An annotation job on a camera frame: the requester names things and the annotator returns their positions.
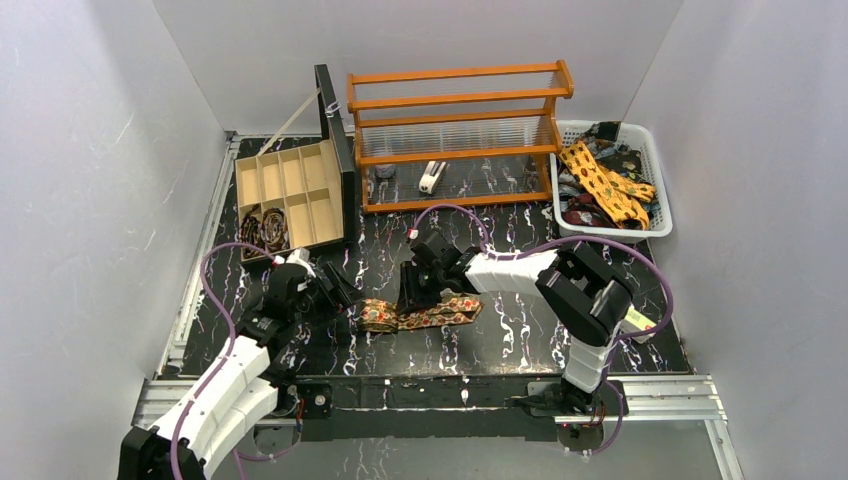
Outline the colourful floral patterned tie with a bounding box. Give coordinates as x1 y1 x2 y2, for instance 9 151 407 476
357 293 483 333

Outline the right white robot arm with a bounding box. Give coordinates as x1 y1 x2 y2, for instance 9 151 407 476
397 231 633 414

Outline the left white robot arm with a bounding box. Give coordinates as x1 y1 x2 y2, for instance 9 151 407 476
117 248 363 479

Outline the rolled brown patterned tie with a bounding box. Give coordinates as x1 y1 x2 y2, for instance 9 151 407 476
260 207 289 252

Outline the rolled dark patterned tie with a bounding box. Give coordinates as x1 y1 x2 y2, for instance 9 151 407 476
238 204 263 248

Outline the white stapler-like object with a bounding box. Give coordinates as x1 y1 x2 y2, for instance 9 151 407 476
418 161 447 195

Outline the grey round object on shelf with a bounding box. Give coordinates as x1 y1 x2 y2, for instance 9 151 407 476
373 164 396 181

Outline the black compartment tie box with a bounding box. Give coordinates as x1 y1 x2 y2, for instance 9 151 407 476
234 64 358 263

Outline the orange wooden shelf rack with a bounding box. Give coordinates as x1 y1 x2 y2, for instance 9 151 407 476
346 59 575 214

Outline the dark red tie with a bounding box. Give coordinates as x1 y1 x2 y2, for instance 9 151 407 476
562 193 617 228

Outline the yellow patterned tie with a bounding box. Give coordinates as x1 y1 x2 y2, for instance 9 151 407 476
557 140 657 230

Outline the small white cardboard box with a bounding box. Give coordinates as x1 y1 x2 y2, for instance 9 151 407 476
620 306 657 344

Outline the white plastic basket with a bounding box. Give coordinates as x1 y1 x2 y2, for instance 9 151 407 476
550 120 673 243

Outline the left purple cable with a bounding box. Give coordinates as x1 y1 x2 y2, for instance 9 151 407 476
170 242 289 480

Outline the purple cable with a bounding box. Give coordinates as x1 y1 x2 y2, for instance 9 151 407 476
170 242 289 480
409 203 676 458

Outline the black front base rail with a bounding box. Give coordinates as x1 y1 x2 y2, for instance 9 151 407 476
292 374 630 447

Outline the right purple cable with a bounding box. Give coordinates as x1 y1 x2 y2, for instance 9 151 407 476
409 203 676 458

